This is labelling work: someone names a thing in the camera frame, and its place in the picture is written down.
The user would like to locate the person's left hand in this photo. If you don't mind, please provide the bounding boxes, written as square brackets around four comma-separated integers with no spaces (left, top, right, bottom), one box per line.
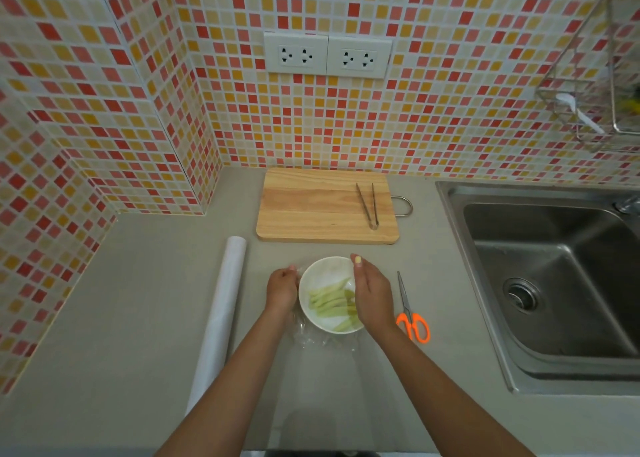
[265,265,300,319]

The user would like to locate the person's right hand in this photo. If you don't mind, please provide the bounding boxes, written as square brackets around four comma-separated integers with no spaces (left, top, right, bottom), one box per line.
[350,254,399,341]

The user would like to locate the clear plastic wrap sheet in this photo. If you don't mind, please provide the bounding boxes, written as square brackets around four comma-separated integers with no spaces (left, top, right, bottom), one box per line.
[245,262,439,455]

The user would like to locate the person's left forearm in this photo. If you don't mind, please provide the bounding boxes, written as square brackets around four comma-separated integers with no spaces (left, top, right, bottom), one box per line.
[154,310,298,457]

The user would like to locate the person's right forearm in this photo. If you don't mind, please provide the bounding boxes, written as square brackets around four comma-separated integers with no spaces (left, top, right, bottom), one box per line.
[365,323,538,457]

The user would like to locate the white round bowl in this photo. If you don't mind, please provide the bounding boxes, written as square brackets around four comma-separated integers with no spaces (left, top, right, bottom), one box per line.
[298,256,365,335]

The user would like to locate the pile of green vegetable strips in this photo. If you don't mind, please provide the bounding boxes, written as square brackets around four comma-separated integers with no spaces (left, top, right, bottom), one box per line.
[308,278,360,333]

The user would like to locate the metal kitchen tongs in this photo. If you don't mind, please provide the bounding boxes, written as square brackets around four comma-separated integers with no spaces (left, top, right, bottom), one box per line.
[355,182,380,231]

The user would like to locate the wooden cutting board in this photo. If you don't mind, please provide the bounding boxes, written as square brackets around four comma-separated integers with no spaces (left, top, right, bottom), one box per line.
[255,167,401,246]

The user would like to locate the white plastic wrap roll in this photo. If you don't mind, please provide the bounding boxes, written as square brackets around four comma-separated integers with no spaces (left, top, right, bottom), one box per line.
[184,236,248,418]

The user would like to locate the stainless steel sink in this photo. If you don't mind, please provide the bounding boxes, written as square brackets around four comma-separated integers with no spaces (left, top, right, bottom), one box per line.
[434,180,640,397]

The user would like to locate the white plastic utensil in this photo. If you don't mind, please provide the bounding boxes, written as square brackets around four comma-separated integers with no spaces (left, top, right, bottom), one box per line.
[555,92,606,136]

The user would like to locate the metal faucet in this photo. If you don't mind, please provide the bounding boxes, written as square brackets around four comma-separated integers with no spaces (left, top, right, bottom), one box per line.
[614,194,640,217]

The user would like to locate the yellow green sponge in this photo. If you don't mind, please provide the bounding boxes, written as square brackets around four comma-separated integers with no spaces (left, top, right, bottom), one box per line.
[617,91,640,124]

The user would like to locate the orange handled scissors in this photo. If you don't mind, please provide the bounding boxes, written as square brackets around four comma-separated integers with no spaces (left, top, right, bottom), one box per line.
[395,270,432,345]

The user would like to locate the white wall power outlet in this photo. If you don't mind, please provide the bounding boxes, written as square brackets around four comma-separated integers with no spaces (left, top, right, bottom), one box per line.
[326,35,394,80]
[263,31,330,76]

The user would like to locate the metal wire wall rack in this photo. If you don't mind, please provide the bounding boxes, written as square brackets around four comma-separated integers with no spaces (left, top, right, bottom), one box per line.
[534,0,640,154]

